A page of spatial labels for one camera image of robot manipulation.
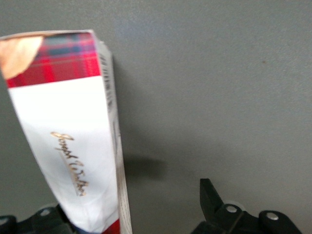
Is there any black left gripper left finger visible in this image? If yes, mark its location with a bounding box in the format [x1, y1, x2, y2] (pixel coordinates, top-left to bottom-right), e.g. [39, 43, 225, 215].
[0, 203, 81, 234]

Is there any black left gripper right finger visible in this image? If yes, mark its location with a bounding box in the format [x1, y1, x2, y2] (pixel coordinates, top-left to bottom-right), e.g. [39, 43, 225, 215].
[190, 178, 303, 234]

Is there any red tartan cookie box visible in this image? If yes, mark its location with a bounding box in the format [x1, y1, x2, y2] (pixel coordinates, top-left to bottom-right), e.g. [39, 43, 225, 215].
[0, 29, 134, 234]

